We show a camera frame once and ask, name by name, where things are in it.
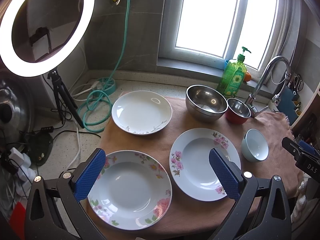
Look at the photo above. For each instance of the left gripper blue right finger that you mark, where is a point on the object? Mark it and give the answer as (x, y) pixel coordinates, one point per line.
(228, 173)

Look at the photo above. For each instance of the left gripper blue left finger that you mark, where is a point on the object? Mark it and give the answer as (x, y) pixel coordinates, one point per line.
(85, 175)

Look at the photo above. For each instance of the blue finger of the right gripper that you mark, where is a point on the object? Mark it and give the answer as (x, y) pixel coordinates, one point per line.
(308, 148)

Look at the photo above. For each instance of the floral plate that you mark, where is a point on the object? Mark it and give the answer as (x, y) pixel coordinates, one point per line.
(190, 167)
(132, 192)

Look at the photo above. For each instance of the light blue ceramic bowl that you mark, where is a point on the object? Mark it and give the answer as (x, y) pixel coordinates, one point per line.
(254, 146)

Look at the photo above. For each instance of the red steel bowl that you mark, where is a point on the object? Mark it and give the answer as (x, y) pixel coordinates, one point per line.
(238, 112)

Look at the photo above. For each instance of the large steel bowl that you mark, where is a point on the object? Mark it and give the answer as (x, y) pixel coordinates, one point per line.
(205, 103)

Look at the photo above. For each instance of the white plate grey branch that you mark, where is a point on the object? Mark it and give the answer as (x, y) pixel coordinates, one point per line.
(141, 112)

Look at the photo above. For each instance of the white work glove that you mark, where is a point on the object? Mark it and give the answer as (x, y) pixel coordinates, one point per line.
(300, 210)

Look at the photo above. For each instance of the pink towel mat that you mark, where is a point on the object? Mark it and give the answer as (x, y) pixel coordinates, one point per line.
(187, 215)

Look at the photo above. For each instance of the white power strip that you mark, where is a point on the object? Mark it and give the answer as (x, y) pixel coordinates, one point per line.
(23, 163)

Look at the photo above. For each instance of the black dish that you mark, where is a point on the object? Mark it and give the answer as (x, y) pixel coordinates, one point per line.
(39, 147)

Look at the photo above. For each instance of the black scissors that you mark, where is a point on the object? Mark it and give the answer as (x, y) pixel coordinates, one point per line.
(297, 84)

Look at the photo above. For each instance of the red box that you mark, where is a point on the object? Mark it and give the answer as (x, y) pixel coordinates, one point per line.
(17, 220)

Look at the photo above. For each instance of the orange fruit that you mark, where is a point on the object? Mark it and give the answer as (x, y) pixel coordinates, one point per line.
(247, 77)

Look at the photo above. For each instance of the green dish soap bottle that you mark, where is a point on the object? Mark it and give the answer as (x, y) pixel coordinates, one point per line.
(233, 76)

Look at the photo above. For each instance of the black tripod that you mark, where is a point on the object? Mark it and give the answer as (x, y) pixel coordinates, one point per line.
(62, 95)

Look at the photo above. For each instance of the window frame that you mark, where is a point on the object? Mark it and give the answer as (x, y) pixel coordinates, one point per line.
(210, 32)

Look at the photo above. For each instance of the white ring light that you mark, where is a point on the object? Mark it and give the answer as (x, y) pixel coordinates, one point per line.
(28, 69)

